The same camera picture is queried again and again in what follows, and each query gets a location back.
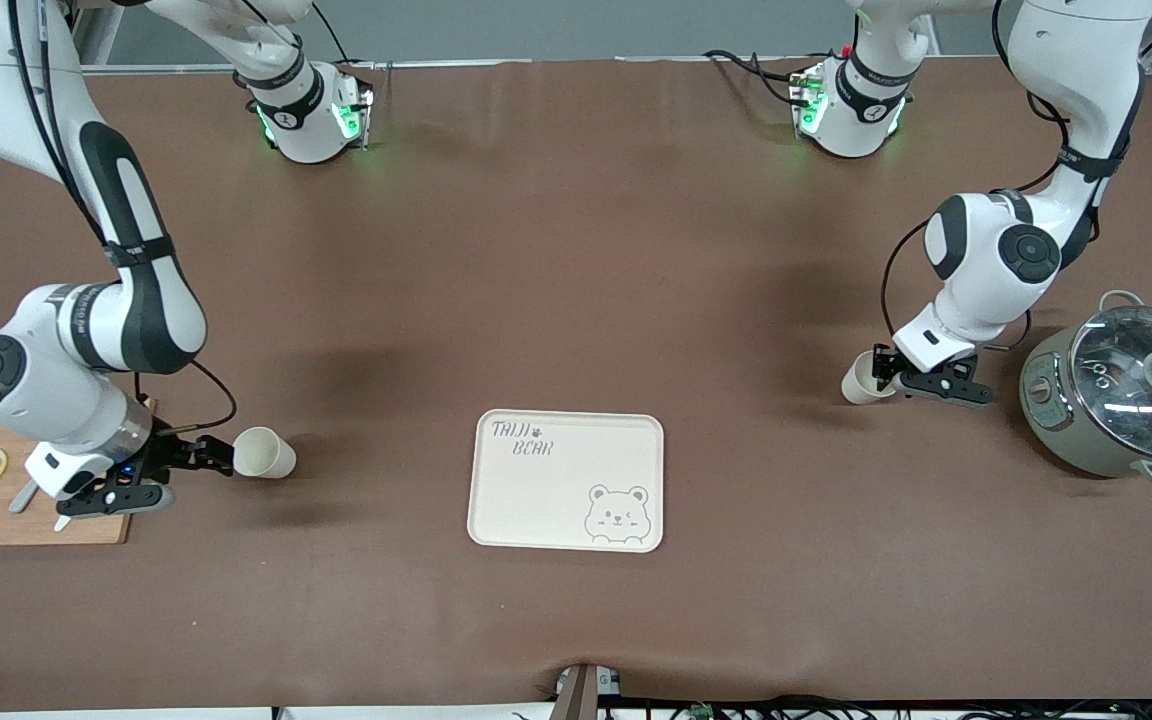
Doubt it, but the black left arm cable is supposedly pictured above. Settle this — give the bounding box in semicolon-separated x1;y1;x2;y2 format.
879;0;1137;351

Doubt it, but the grey metal table bracket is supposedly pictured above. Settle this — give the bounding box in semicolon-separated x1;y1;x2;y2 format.
556;665;622;720

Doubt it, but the aluminium table edge rail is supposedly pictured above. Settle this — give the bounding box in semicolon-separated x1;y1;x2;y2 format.
81;58;862;76

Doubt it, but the white tray with bear print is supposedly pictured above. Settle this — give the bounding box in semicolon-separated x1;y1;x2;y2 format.
466;410;665;554

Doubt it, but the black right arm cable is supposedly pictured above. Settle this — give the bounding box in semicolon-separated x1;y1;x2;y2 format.
11;0;239;433

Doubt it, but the glass pot lid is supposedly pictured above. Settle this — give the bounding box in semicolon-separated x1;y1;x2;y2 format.
1069;305;1152;463

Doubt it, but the white plastic cup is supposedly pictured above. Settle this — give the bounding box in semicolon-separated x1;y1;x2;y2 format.
841;350;899;406
232;427;298;480

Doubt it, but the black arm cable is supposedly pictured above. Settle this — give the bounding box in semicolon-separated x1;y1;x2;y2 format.
11;0;239;433
879;0;1137;351

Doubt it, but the black base cable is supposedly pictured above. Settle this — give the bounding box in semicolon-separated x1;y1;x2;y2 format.
704;48;812;106
311;0;352;66

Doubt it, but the grey-green cooking pot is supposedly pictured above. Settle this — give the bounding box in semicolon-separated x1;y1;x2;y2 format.
1019;290;1152;489

